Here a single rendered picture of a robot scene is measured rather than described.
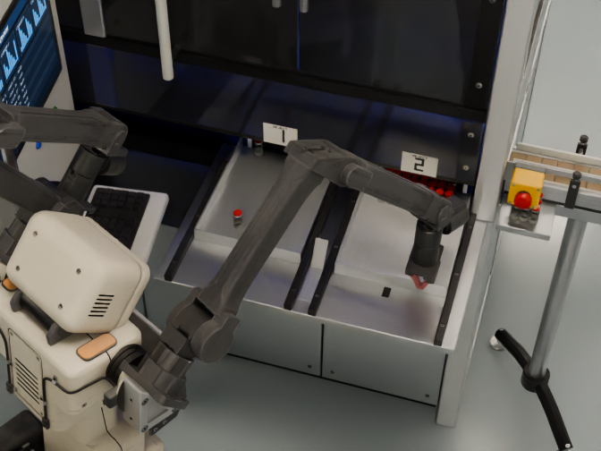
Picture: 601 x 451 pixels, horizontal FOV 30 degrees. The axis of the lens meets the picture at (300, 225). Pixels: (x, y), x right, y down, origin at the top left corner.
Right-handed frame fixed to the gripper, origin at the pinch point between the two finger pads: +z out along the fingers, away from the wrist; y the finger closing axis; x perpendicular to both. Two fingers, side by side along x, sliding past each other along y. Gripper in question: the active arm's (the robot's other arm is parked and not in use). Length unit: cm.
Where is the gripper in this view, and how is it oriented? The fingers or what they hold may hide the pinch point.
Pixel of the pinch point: (420, 285)
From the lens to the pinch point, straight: 252.5
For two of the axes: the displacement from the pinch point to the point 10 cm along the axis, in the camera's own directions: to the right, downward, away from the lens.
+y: 3.0, -6.7, 6.8
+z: -0.3, 7.1, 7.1
